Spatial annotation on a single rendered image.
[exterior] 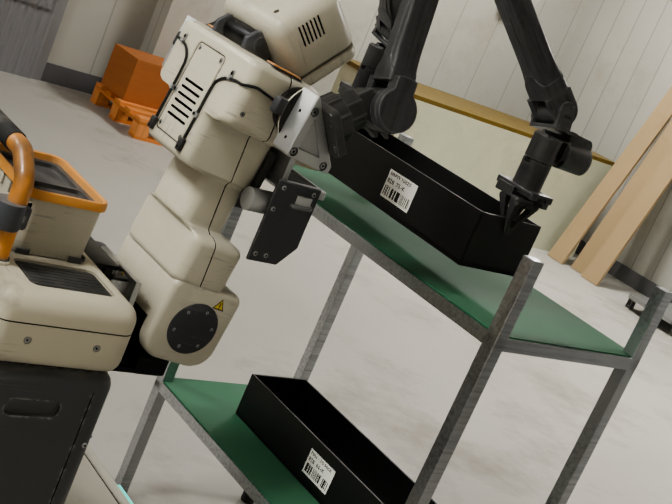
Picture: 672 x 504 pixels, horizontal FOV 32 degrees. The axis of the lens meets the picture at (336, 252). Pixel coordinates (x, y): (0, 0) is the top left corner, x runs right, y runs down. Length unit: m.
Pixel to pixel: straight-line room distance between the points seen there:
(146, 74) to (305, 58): 5.23
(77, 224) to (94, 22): 5.71
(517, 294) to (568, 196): 6.97
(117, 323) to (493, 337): 0.67
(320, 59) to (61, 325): 0.66
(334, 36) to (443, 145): 5.89
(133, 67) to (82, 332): 5.43
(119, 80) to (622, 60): 4.31
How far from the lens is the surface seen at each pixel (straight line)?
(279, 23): 2.04
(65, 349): 1.89
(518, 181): 2.24
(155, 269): 2.18
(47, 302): 1.84
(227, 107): 2.00
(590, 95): 9.92
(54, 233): 1.98
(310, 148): 1.97
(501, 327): 2.11
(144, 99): 7.34
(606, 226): 8.93
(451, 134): 7.97
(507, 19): 2.19
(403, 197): 2.37
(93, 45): 7.70
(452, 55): 9.36
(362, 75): 2.64
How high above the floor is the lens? 1.46
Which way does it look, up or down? 13 degrees down
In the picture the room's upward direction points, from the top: 23 degrees clockwise
